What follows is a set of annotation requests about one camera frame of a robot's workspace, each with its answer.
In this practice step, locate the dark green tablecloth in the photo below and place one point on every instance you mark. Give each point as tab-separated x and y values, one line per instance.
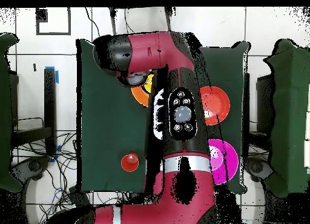
109	127

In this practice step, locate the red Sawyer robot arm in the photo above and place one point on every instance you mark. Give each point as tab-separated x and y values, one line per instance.
169	204

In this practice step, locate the tall red-orange cup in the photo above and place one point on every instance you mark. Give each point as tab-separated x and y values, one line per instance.
130	162

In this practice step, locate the black table frame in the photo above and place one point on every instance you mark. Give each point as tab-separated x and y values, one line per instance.
49	107
262	103

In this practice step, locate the black square floor frame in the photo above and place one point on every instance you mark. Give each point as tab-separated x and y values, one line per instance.
53	33

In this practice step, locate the blue tape piece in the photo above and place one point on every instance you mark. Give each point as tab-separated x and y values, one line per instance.
57	76

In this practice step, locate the large pink bowl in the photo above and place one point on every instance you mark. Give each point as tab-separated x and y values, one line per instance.
228	161

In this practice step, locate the black power box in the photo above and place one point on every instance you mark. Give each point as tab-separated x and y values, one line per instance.
78	196

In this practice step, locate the green cloth side table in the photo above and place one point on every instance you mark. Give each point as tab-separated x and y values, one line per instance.
290	112
4	112

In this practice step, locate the black tripod leg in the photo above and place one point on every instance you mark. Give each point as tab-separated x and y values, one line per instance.
168	19
112	20

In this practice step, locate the yellow cup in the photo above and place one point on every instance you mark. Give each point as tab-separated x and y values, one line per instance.
149	84

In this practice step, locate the shallow red-orange bowl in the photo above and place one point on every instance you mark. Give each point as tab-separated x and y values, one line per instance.
218	105

